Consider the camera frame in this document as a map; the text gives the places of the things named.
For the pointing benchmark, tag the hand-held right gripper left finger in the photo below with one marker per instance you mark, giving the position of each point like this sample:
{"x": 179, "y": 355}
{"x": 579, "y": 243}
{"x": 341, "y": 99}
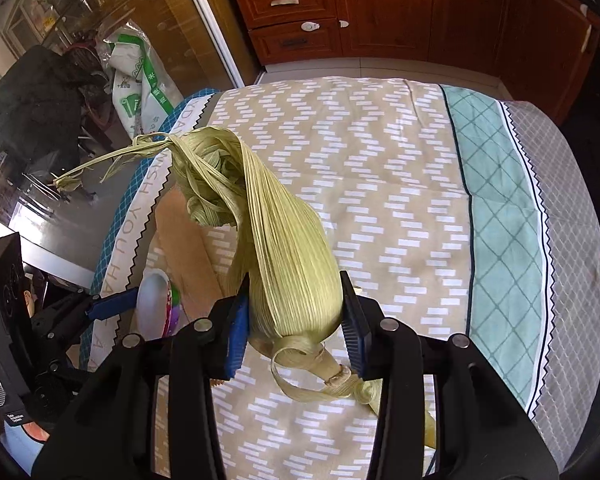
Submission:
{"x": 237, "y": 340}

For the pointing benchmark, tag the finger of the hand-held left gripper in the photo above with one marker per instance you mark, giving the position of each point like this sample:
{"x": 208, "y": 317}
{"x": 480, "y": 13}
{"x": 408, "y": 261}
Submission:
{"x": 115, "y": 304}

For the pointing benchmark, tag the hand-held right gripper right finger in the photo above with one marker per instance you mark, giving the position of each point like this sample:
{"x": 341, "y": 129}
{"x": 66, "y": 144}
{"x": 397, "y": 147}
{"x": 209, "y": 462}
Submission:
{"x": 355, "y": 347}

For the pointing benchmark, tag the white plastic cup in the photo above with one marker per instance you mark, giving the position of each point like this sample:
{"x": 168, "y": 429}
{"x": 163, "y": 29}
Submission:
{"x": 152, "y": 305}

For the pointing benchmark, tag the green corn husk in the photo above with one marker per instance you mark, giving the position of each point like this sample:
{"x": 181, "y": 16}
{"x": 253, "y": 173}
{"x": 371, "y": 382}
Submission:
{"x": 280, "y": 240}

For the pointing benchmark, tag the patterned tablecloth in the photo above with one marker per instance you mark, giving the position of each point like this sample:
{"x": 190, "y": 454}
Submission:
{"x": 380, "y": 185}

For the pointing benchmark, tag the white green plastic bag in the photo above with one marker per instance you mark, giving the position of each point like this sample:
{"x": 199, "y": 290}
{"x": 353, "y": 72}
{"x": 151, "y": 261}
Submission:
{"x": 130, "y": 85}

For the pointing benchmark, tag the glass sliding door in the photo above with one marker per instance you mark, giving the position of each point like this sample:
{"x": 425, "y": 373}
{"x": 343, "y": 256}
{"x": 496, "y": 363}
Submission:
{"x": 140, "y": 5}

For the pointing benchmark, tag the wooden drawer cabinet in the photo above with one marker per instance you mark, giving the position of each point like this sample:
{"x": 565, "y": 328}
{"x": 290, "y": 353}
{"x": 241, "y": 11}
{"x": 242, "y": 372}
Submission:
{"x": 280, "y": 40}

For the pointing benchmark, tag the wooden kitchen cabinet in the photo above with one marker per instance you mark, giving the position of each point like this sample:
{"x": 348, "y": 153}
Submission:
{"x": 455, "y": 20}

